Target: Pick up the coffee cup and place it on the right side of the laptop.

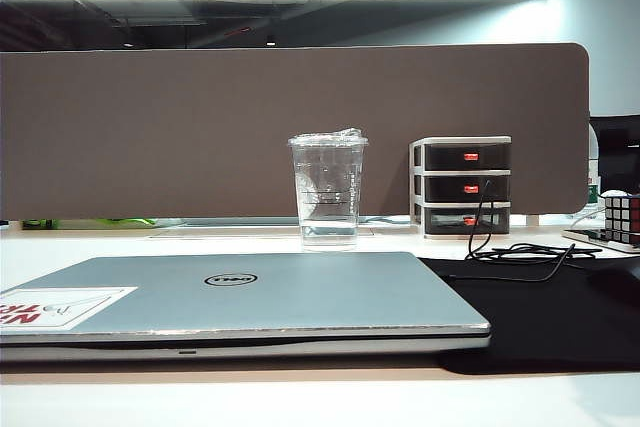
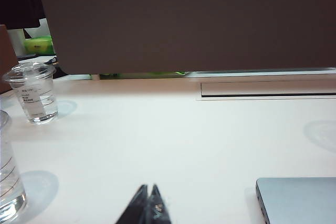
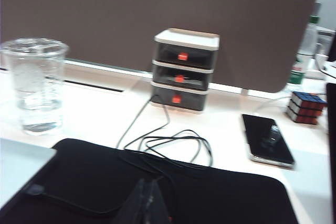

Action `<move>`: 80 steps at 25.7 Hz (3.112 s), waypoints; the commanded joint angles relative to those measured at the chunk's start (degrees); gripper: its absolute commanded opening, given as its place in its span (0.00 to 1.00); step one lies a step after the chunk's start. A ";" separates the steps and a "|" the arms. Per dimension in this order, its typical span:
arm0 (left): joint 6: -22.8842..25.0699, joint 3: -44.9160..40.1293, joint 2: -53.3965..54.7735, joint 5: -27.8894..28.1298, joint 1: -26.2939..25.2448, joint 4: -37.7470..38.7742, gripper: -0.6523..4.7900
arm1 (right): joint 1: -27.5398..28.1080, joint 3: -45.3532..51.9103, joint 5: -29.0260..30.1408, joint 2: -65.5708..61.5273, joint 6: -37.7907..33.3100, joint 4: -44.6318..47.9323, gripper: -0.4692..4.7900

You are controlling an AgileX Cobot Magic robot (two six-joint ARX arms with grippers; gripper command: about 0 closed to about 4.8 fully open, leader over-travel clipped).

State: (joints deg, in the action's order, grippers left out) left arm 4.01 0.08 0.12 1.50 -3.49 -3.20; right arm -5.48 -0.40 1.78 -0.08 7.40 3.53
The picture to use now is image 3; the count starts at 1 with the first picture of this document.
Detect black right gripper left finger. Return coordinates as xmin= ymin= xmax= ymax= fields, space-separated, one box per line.
xmin=123 ymin=178 xmax=148 ymax=224

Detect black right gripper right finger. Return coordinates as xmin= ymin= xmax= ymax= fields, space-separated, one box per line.
xmin=143 ymin=180 xmax=169 ymax=224

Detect clear plastic coffee cup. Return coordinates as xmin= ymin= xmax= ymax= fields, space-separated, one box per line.
xmin=0 ymin=37 xmax=69 ymax=136

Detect silver Dell laptop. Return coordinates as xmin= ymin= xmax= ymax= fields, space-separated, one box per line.
xmin=0 ymin=137 xmax=58 ymax=206

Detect black mouse pad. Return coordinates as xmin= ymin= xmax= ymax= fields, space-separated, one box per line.
xmin=0 ymin=137 xmax=300 ymax=224

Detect black smartphone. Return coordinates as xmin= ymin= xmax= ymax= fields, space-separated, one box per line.
xmin=241 ymin=113 xmax=296 ymax=169

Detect white three-drawer desk organizer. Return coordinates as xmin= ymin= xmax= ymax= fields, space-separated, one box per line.
xmin=150 ymin=27 xmax=221 ymax=115

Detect Rubik's cube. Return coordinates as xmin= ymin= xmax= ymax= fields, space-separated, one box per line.
xmin=285 ymin=91 xmax=328 ymax=125

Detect green and white bottle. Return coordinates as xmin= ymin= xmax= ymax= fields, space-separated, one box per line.
xmin=288 ymin=15 xmax=320 ymax=86

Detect brown desk partition panel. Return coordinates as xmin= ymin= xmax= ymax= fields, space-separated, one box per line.
xmin=0 ymin=0 xmax=325 ymax=93

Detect white box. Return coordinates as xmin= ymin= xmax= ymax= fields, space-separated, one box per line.
xmin=314 ymin=27 xmax=336 ymax=80

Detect thin black cable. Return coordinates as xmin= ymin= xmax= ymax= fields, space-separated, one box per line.
xmin=117 ymin=94 xmax=213 ymax=209

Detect white cable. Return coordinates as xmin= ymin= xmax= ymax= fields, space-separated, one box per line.
xmin=253 ymin=94 xmax=292 ymax=114

